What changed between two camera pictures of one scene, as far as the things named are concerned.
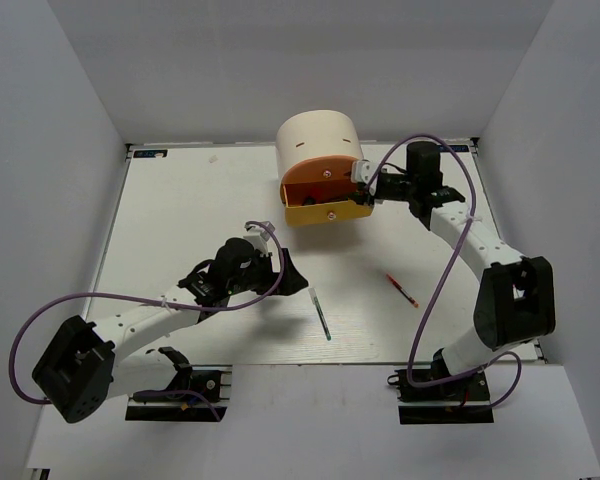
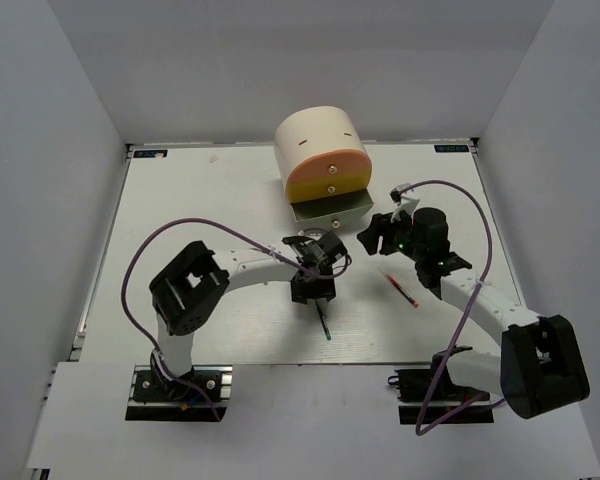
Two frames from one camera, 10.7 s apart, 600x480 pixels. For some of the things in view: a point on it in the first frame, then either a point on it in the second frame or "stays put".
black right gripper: [368, 198] -> [382, 226]
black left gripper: [292, 280] -> [324, 289]
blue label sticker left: [158, 153] stays put
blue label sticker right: [455, 148] stays put
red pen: [408, 297] stays put
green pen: [313, 296] stays put
